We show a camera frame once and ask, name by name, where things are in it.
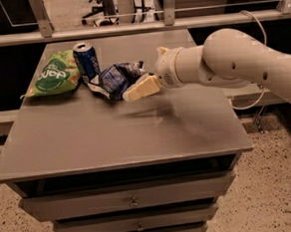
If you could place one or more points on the middle grey drawer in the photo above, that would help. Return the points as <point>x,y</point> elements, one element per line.
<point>145,220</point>

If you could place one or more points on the grey metal railing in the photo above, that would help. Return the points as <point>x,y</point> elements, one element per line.
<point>37,21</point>

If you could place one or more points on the green chip bag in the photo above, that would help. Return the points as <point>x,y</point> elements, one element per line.
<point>59,75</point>

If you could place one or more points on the black office chair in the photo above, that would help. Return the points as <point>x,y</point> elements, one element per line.
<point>105,6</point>

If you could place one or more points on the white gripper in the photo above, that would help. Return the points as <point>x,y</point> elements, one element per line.
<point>166,69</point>

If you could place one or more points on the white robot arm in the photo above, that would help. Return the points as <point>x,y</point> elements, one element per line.
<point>227,59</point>

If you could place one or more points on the blue pepsi can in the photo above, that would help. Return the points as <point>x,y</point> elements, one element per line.
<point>86,60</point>

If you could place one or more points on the blue chip bag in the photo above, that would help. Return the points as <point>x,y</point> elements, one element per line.
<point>116,79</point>

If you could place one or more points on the top grey drawer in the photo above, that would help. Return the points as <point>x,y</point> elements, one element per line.
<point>127,197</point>

